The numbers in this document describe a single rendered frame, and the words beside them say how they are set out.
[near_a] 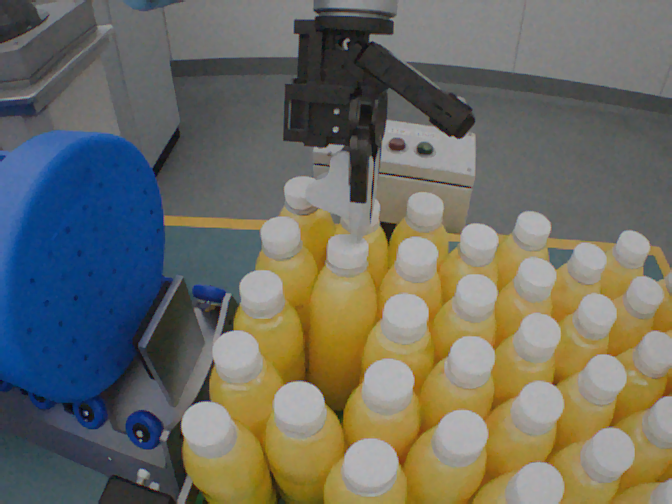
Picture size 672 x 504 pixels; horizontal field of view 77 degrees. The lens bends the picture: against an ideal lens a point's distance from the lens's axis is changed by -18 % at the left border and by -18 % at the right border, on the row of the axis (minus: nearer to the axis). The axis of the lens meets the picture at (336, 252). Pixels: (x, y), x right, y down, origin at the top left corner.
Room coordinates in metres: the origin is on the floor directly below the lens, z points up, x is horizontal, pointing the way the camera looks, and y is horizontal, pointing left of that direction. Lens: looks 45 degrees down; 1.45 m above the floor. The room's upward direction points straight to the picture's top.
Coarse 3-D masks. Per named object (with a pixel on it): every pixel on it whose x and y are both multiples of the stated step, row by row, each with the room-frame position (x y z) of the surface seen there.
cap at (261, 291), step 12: (252, 276) 0.31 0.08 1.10; (264, 276) 0.31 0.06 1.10; (276, 276) 0.31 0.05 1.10; (240, 288) 0.30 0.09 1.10; (252, 288) 0.30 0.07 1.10; (264, 288) 0.30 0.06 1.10; (276, 288) 0.30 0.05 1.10; (252, 300) 0.28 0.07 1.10; (264, 300) 0.28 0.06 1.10; (276, 300) 0.29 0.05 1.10; (264, 312) 0.28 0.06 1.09
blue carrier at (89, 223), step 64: (0, 192) 0.29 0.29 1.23; (64, 192) 0.33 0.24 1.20; (128, 192) 0.40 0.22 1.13; (0, 256) 0.24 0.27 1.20; (64, 256) 0.29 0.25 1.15; (128, 256) 0.37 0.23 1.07; (0, 320) 0.21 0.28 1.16; (64, 320) 0.26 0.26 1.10; (128, 320) 0.33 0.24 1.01; (64, 384) 0.21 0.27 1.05
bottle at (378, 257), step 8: (344, 224) 0.40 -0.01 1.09; (376, 224) 0.40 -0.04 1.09; (336, 232) 0.41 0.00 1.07; (344, 232) 0.40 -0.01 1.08; (368, 232) 0.39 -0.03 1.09; (376, 232) 0.40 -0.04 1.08; (368, 240) 0.39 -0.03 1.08; (376, 240) 0.39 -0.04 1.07; (384, 240) 0.40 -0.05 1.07; (368, 248) 0.38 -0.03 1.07; (376, 248) 0.39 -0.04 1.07; (384, 248) 0.39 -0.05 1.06; (368, 256) 0.38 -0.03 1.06; (376, 256) 0.38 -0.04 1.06; (384, 256) 0.39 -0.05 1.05; (368, 264) 0.38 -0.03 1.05; (376, 264) 0.38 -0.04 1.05; (384, 264) 0.39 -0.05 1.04; (376, 272) 0.38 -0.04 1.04; (384, 272) 0.38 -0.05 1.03; (376, 280) 0.38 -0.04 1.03; (376, 288) 0.38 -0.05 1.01
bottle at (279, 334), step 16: (240, 304) 0.31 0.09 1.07; (288, 304) 0.31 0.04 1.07; (240, 320) 0.29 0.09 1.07; (256, 320) 0.28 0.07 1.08; (272, 320) 0.28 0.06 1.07; (288, 320) 0.29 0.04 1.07; (256, 336) 0.27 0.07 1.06; (272, 336) 0.27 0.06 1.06; (288, 336) 0.28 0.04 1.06; (272, 352) 0.27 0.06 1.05; (288, 352) 0.27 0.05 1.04; (304, 352) 0.30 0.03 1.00; (288, 368) 0.27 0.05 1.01; (304, 368) 0.29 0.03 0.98
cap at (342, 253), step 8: (336, 240) 0.36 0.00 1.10; (344, 240) 0.36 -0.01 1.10; (360, 240) 0.36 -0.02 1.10; (328, 248) 0.35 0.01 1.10; (336, 248) 0.34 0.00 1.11; (344, 248) 0.35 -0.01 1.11; (352, 248) 0.35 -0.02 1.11; (360, 248) 0.35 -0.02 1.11; (328, 256) 0.35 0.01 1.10; (336, 256) 0.34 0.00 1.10; (344, 256) 0.34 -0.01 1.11; (352, 256) 0.34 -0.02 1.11; (360, 256) 0.34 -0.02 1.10; (336, 264) 0.34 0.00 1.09; (344, 264) 0.33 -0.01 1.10; (352, 264) 0.33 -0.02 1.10; (360, 264) 0.34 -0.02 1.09
